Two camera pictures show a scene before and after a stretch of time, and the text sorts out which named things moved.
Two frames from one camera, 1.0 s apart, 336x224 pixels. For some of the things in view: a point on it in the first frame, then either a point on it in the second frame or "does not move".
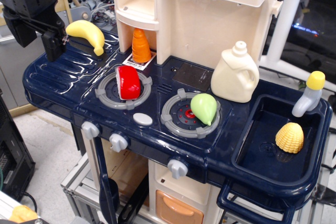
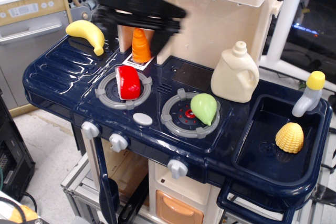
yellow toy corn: (290, 138) does not move
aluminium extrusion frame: (80, 186) does not move
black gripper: (29, 12) -> (136, 3)
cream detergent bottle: (235, 74) does not move
